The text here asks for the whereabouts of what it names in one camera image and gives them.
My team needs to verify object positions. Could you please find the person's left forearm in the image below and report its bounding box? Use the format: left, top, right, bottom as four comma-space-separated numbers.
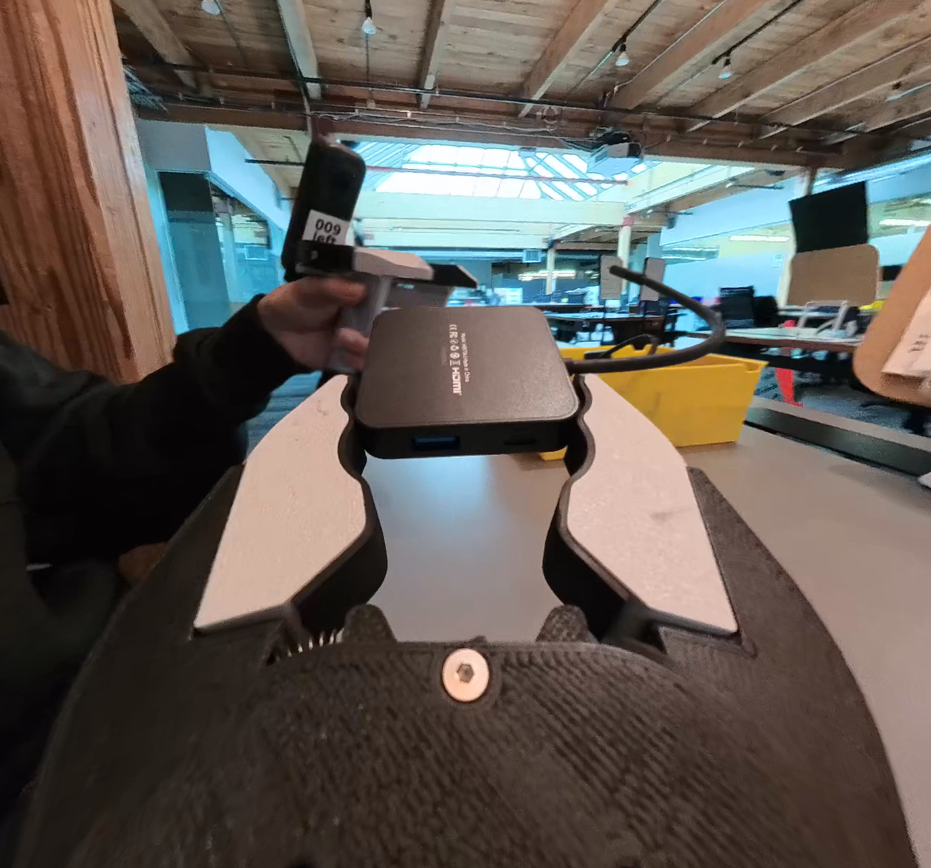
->
0, 297, 324, 567

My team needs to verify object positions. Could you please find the wooden work table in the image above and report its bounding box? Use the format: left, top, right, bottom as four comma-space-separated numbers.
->
687, 326, 867, 375

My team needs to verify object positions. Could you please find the black computer monitor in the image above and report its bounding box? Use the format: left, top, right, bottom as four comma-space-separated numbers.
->
789, 181, 870, 254

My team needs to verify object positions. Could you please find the person's left hand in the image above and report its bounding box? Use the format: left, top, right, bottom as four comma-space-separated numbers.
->
256, 276, 373, 375

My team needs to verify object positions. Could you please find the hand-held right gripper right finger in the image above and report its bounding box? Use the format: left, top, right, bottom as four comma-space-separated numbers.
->
544, 372, 740, 640

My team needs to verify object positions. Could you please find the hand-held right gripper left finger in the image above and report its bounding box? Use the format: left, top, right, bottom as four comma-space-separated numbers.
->
193, 374, 388, 640

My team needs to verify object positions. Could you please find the wooden pillar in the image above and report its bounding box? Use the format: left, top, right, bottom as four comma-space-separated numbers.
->
0, 0, 177, 383

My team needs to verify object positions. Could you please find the cardboard document stand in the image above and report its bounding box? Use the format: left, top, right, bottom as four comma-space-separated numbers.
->
787, 244, 881, 334
852, 227, 931, 491

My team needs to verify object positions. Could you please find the black usb hub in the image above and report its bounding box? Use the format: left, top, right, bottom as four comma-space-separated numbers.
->
354, 305, 581, 460

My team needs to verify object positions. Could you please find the yellow plastic bin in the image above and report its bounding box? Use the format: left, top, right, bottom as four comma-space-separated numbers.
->
559, 346, 769, 449

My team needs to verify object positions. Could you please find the ceiling projector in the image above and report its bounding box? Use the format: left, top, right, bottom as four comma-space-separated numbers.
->
588, 142, 645, 180

